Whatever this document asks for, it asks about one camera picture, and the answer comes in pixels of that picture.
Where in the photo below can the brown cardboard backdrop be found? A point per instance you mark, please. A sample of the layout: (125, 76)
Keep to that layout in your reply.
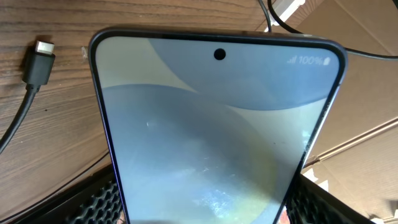
(355, 157)

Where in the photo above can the blue Samsung Galaxy smartphone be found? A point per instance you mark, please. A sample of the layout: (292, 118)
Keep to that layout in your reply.
(211, 127)

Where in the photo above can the white power strip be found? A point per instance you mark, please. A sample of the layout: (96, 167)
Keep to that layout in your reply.
(279, 11)

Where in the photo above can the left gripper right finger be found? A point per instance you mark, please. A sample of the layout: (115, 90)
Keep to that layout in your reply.
(309, 203)

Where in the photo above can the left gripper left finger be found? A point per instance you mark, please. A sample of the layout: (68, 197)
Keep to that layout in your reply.
(93, 200)

